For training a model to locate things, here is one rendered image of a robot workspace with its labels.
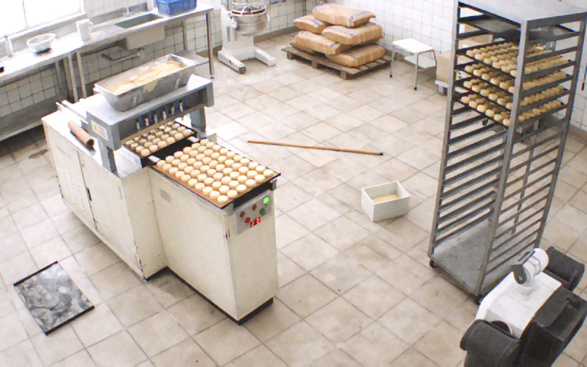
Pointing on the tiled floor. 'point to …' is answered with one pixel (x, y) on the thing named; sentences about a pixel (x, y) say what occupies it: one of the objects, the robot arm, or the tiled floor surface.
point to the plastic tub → (384, 201)
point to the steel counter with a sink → (6, 122)
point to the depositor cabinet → (111, 194)
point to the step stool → (415, 56)
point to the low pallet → (336, 63)
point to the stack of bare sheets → (52, 297)
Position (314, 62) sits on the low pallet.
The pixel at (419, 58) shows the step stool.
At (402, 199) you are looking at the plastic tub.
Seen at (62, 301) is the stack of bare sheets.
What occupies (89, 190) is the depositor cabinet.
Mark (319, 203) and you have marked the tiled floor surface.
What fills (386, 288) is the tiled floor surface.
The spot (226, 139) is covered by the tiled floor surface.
